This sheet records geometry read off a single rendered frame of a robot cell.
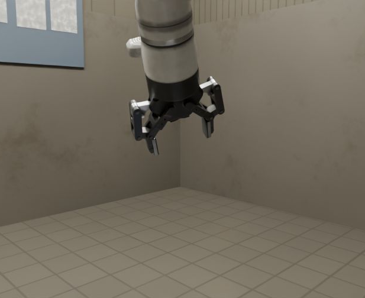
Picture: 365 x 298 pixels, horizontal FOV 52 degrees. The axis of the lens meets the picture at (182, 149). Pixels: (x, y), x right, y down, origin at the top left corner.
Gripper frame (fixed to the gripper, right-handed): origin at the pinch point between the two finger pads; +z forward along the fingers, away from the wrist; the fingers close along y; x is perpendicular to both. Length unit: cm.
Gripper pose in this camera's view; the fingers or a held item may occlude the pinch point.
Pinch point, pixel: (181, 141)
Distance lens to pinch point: 61.5
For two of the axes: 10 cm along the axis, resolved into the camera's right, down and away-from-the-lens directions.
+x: -3.5, -6.3, 6.9
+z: 0.9, 7.1, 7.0
